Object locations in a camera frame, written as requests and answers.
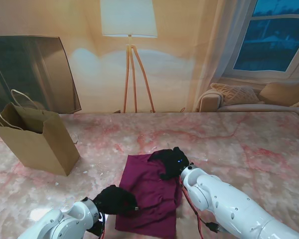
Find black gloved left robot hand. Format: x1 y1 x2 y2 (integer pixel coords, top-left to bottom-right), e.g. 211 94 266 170
92 184 140 216

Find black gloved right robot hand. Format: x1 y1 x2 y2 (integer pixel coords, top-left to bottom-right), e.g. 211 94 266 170
148 146 190 180

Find magenta shorts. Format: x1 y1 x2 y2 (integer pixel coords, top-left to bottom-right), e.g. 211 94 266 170
114 154 182 239

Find kraft paper bag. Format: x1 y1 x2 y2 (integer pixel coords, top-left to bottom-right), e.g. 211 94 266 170
0 89 81 177

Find beige sofa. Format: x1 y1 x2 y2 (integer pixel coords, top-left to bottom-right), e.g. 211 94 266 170
198 83 299 113

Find cream knitted cushion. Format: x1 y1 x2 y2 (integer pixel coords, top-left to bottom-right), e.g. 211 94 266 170
210 83 265 105

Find sheer white curtain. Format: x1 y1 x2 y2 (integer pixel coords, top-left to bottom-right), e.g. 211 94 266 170
193 0 259 112

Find plain tan cushion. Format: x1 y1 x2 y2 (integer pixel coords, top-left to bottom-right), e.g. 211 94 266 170
259 83 299 106

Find white tripod floor lamp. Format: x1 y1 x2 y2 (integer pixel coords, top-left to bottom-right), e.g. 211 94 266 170
100 0 158 114

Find white framed window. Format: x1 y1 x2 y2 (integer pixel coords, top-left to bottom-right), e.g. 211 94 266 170
224 0 299 80

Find dark grey flat screen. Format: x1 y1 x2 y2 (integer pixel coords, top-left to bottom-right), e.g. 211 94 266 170
0 35 82 118

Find left wrist cable bundle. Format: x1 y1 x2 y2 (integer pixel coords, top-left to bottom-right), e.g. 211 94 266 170
86 211 108 239

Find wrist cable bundle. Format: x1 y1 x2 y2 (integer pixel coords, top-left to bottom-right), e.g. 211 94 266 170
86 211 108 239
178 175 221 239

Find right wrist cable bundle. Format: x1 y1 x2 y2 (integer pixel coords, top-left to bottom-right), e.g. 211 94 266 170
178 175 221 239

